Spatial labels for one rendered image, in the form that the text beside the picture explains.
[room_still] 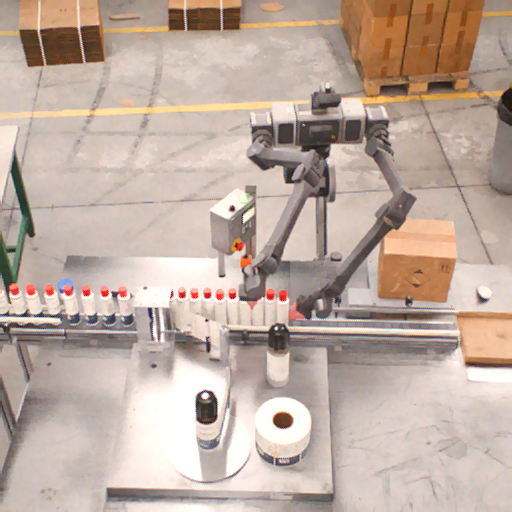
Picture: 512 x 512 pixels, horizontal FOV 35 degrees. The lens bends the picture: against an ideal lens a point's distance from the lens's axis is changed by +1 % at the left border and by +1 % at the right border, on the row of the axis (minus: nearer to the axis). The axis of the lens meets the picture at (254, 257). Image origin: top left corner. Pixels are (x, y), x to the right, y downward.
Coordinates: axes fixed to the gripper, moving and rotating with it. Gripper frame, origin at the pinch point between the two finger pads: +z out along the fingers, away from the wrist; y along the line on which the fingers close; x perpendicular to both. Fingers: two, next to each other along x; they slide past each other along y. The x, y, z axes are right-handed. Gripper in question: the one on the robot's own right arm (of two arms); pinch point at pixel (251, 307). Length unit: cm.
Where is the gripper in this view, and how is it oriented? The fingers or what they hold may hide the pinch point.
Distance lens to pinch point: 308.7
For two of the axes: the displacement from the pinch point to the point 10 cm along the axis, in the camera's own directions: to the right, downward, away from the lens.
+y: 10.0, 0.1, 0.0
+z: 0.0, 7.4, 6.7
